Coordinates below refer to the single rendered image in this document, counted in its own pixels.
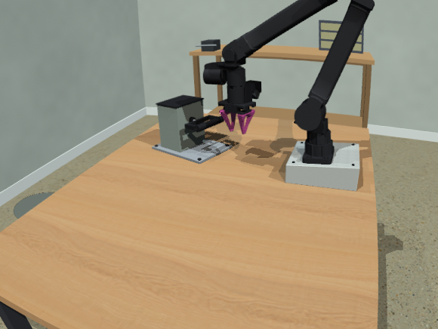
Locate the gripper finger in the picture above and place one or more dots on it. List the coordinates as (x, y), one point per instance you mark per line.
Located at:
(241, 119)
(233, 118)

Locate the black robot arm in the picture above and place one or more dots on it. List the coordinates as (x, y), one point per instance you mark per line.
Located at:
(311, 114)

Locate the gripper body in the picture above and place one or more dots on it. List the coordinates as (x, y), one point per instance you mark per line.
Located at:
(236, 101)

